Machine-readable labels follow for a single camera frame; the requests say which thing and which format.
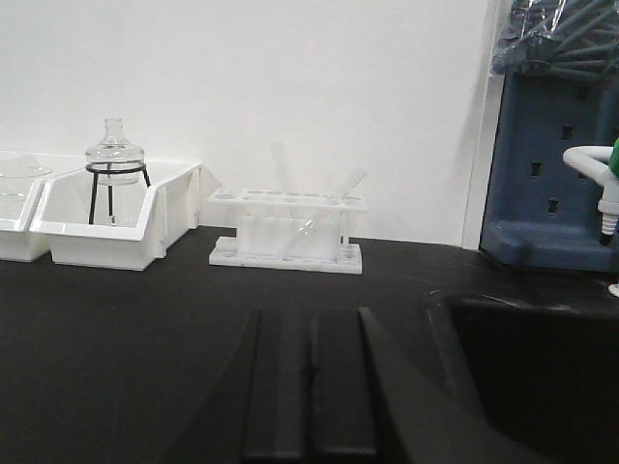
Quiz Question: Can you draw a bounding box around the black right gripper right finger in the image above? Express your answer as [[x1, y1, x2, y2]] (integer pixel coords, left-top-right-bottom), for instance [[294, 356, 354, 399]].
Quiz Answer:
[[312, 307, 545, 463]]

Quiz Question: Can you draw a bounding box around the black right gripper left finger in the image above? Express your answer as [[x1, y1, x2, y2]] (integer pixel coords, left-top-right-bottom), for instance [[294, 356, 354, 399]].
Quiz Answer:
[[162, 310, 306, 463]]

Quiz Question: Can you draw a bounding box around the black lab sink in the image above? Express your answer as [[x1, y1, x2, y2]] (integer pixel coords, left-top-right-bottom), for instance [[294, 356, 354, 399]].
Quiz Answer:
[[425, 291, 618, 463]]

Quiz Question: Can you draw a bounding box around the white test tube rack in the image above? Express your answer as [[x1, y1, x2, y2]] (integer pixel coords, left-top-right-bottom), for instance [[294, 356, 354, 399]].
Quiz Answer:
[[208, 188, 367, 275]]

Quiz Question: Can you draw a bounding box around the clear glass test tube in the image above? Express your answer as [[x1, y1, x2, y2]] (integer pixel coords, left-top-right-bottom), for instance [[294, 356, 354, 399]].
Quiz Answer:
[[297, 169, 367, 240]]

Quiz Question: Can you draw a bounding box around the blue pegboard drying rack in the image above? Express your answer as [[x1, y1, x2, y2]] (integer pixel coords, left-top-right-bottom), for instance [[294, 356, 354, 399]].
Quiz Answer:
[[481, 74, 618, 274]]

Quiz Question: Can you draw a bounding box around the clear glass flask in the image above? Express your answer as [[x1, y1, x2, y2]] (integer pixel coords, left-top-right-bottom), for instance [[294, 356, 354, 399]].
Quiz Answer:
[[85, 118, 145, 187]]

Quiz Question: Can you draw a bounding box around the white lab faucet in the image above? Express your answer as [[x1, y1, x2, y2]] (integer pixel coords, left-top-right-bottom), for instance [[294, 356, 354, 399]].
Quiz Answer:
[[562, 144, 619, 298]]

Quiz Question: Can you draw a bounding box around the clear glass dish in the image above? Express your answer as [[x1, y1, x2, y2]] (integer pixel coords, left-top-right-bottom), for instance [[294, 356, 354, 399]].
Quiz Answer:
[[1, 151, 52, 204]]

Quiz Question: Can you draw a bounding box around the bag of blue pegs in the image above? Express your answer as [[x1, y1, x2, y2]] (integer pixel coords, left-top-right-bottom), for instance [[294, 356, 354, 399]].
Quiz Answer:
[[491, 0, 618, 83]]

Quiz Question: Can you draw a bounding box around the black wire tripod stand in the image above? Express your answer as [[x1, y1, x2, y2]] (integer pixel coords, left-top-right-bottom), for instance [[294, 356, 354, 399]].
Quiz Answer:
[[85, 162, 152, 225]]

